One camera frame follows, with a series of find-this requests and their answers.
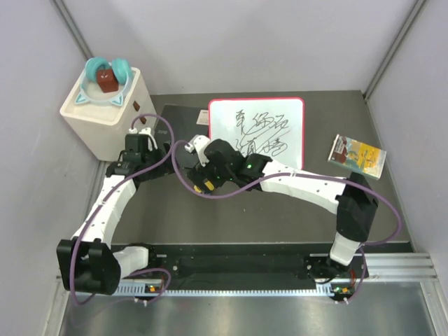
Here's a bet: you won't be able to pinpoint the yellow whiteboard eraser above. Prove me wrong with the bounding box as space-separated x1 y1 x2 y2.
193 179 215 194

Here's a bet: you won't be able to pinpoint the pink framed whiteboard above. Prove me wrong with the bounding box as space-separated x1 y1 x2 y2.
209 97 305 169

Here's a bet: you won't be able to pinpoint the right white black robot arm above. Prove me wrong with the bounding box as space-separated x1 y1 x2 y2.
185 135 378 278

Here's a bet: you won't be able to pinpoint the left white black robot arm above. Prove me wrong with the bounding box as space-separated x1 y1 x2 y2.
57 127 169 295

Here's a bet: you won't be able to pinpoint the white drawer cabinet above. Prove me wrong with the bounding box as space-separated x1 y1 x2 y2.
59 67 156 162

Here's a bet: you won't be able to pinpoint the teal cat ear headphones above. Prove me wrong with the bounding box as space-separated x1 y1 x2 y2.
74 57 134 107

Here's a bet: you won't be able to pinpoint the brown cube toy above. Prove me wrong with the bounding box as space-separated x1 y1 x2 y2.
96 69 119 93

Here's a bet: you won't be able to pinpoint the colourful book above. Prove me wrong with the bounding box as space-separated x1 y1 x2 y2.
328 134 386 180

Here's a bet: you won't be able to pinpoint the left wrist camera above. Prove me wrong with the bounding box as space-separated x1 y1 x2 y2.
128 127 153 137

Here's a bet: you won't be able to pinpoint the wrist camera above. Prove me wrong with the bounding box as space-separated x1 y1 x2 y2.
128 127 153 137
184 135 211 154

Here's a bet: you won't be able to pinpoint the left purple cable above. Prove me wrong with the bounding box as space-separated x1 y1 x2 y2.
69 114 173 305

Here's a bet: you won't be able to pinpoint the purple cable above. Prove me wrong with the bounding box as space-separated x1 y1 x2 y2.
170 139 403 305
69 114 173 305

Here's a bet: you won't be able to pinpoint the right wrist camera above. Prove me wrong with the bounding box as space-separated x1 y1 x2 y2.
184 135 211 154

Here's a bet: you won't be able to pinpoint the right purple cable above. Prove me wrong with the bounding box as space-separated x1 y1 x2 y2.
170 139 403 305

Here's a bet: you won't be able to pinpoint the white slotted cable duct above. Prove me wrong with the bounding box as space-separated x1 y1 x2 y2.
69 282 354 298

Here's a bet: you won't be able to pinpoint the aluminium rail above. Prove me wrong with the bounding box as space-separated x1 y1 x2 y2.
55 252 440 281

